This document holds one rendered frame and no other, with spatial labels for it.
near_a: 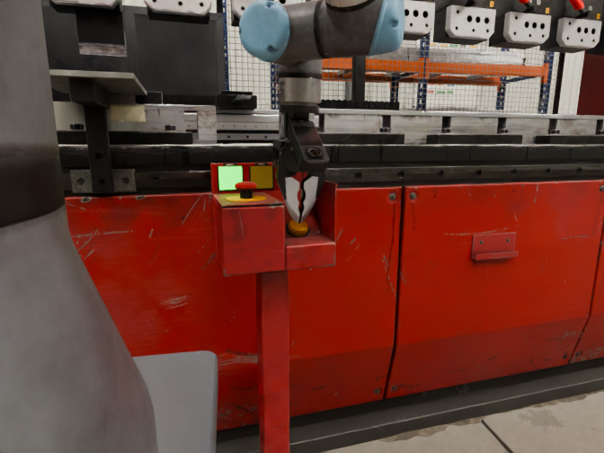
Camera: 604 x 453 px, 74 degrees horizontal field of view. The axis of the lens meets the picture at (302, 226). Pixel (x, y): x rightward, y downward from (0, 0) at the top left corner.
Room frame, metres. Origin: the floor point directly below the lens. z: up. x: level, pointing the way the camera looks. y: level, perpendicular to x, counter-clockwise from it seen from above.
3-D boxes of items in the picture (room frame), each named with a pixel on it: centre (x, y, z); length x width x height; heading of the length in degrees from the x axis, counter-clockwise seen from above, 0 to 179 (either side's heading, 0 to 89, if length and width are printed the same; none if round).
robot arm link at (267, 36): (0.63, 0.02, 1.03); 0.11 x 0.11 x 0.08; 68
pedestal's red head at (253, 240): (0.73, 0.06, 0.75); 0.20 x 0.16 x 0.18; 108
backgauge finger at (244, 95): (1.25, 0.19, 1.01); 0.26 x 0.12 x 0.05; 16
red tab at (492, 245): (1.13, -0.56, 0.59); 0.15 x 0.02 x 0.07; 106
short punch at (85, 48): (1.00, 0.46, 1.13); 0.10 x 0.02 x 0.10; 106
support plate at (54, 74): (0.85, 0.42, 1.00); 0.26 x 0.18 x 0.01; 16
